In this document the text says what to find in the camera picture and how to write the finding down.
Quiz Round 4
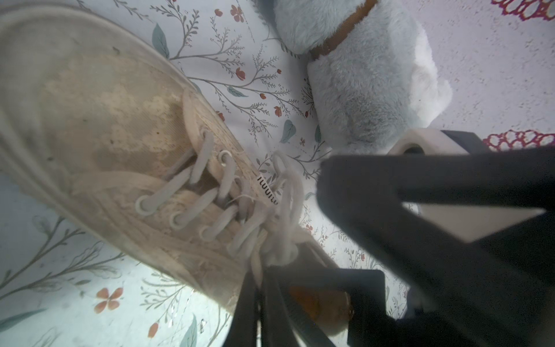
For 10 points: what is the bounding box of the floral table mat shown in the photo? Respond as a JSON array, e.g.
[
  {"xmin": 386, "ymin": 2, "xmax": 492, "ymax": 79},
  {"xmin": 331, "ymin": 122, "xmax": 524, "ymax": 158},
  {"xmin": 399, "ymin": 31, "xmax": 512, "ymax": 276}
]
[{"xmin": 0, "ymin": 0, "xmax": 417, "ymax": 347}]

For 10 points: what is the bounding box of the orange insole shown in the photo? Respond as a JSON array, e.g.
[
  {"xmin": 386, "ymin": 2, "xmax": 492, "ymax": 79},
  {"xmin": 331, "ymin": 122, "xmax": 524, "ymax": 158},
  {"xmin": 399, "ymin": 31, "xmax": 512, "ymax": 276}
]
[{"xmin": 288, "ymin": 286, "xmax": 351, "ymax": 325}]

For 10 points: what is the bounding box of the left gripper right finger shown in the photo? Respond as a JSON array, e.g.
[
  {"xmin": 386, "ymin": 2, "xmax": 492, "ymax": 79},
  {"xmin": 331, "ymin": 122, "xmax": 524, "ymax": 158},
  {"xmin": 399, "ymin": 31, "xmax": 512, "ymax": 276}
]
[{"xmin": 261, "ymin": 268, "xmax": 334, "ymax": 346}]

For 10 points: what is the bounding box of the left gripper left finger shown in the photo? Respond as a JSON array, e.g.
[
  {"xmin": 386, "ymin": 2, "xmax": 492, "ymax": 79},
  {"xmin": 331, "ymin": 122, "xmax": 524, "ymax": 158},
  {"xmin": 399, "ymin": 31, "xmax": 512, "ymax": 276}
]
[{"xmin": 223, "ymin": 272, "xmax": 260, "ymax": 347}]

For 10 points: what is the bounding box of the grey white plush dog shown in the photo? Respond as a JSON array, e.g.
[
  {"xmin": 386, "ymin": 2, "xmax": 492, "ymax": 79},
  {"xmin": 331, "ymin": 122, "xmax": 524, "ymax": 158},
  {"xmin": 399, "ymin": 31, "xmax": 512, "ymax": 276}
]
[{"xmin": 260, "ymin": 0, "xmax": 452, "ymax": 155}]

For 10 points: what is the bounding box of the beige sneaker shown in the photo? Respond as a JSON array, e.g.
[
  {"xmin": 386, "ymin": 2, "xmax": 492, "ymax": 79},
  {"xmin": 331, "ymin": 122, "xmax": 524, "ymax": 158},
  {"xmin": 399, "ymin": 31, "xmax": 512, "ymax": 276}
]
[{"xmin": 1, "ymin": 4, "xmax": 335, "ymax": 310}]

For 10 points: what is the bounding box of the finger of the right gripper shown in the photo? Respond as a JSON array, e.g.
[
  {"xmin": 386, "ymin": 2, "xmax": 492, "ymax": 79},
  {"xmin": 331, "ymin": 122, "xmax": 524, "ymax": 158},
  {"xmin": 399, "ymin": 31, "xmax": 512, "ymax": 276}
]
[
  {"xmin": 317, "ymin": 147, "xmax": 554, "ymax": 213},
  {"xmin": 319, "ymin": 202, "xmax": 554, "ymax": 346}
]

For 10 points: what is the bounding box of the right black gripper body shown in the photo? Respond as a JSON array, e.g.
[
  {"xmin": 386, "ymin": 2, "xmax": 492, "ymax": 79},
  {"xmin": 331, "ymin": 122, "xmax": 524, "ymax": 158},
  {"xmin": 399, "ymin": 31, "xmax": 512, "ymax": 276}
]
[{"xmin": 346, "ymin": 127, "xmax": 555, "ymax": 347}]

